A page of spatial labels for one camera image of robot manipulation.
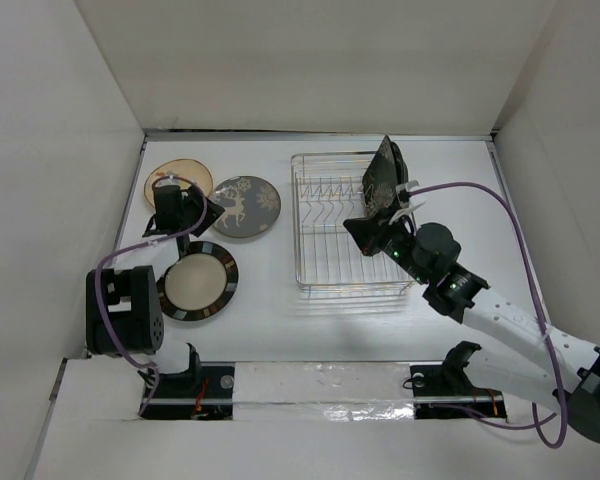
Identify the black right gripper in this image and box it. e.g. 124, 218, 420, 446
343, 204, 430, 285

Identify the grey reindeer plate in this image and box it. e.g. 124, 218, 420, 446
211, 175, 281, 239

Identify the black square floral plate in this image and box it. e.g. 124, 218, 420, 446
362, 135, 398, 217

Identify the striped rim cream plate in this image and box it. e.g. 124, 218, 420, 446
156, 241, 239, 322

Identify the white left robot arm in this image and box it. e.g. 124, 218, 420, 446
85, 179, 224, 386

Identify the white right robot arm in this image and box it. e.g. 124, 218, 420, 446
344, 215, 600, 444

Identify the beige bird pattern plate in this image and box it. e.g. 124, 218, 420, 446
144, 158, 213, 208

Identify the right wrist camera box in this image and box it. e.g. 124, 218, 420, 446
392, 180, 425, 221

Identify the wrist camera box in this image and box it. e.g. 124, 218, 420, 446
392, 180, 425, 221
152, 173, 179, 188

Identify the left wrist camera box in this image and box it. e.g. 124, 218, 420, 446
152, 173, 179, 188

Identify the wire dish rack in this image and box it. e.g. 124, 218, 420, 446
291, 151, 415, 300

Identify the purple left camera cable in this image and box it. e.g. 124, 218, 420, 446
93, 174, 209, 416

